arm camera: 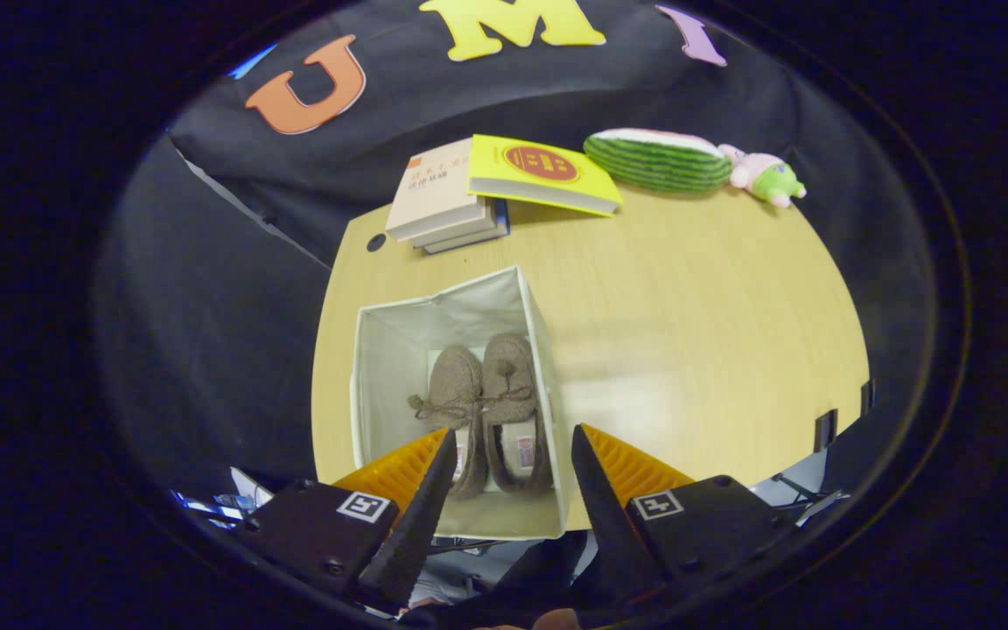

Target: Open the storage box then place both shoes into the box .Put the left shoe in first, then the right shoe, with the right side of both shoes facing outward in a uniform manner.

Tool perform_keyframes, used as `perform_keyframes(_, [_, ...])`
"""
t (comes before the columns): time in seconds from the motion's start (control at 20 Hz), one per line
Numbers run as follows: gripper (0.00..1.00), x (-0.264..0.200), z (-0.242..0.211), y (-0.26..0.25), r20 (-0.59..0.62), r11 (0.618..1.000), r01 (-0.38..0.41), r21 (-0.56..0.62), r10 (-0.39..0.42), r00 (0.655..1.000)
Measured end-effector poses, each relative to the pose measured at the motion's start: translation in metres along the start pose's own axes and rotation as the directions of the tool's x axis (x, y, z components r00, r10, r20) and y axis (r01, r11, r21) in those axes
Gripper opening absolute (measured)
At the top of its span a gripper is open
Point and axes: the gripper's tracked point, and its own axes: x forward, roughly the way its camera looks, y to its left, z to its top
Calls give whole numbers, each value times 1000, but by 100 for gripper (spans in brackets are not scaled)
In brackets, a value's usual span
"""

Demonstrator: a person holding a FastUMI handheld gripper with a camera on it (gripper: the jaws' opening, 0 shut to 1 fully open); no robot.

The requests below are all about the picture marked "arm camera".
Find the black backdrop cloth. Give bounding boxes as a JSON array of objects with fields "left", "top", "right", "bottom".
[{"left": 93, "top": 0, "right": 938, "bottom": 491}]

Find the blue globe print magazine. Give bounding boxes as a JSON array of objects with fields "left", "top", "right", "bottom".
[{"left": 171, "top": 486, "right": 253, "bottom": 528}]

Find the yellow book with red emblem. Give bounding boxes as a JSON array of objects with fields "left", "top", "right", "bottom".
[{"left": 467, "top": 134, "right": 624, "bottom": 217}]

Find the pink and green plush toy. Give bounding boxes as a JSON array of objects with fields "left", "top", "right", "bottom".
[{"left": 718, "top": 144, "right": 807, "bottom": 209}]

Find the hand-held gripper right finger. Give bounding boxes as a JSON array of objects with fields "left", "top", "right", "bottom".
[{"left": 571, "top": 423, "right": 798, "bottom": 605}]

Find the blue-edged paperback book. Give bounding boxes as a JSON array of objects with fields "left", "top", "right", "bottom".
[{"left": 423, "top": 223, "right": 511, "bottom": 256}]

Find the brown fuzzy shoe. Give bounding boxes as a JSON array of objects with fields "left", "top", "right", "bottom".
[
  {"left": 479, "top": 332, "right": 555, "bottom": 495},
  {"left": 408, "top": 344, "right": 487, "bottom": 500}
]

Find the watermelon slice plush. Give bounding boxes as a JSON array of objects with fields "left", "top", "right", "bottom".
[{"left": 583, "top": 129, "right": 732, "bottom": 193}]

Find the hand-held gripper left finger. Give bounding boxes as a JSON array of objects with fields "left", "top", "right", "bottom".
[{"left": 246, "top": 427, "right": 459, "bottom": 613}]

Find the white paperback book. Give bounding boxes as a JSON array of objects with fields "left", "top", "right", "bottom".
[{"left": 412, "top": 217, "right": 505, "bottom": 249}]

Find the beige cover book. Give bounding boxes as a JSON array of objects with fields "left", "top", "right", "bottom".
[{"left": 385, "top": 138, "right": 492, "bottom": 243}]

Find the pale green fabric storage box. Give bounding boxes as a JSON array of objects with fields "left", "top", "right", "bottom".
[{"left": 349, "top": 265, "right": 573, "bottom": 540}]

